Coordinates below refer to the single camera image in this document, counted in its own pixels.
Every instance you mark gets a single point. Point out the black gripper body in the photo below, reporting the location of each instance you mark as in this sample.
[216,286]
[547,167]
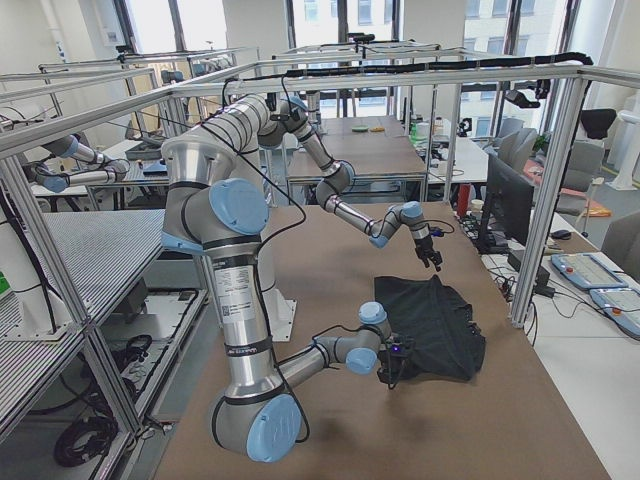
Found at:
[424,247]
[389,361]

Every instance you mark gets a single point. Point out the black printed t-shirt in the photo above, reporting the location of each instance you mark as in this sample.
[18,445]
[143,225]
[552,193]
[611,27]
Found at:
[448,343]

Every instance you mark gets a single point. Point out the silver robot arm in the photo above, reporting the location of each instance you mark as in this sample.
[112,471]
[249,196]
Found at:
[258,414]
[289,116]

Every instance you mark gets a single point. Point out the black computer monitor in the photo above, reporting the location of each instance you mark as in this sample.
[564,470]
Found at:
[507,208]

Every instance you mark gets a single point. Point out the white pillar with base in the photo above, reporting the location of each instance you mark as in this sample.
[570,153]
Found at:
[281,312]

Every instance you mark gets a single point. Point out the teach pendant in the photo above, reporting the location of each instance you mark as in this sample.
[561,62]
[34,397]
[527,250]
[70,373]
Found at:
[621,305]
[586,272]

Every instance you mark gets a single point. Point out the grey office chair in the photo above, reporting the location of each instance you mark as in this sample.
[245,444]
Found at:
[584,164]

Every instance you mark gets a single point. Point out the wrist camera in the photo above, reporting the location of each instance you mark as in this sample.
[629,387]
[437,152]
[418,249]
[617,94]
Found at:
[436,232]
[401,347]

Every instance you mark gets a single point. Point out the aluminium cage frame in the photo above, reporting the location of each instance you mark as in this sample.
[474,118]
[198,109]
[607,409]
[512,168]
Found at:
[184,175]

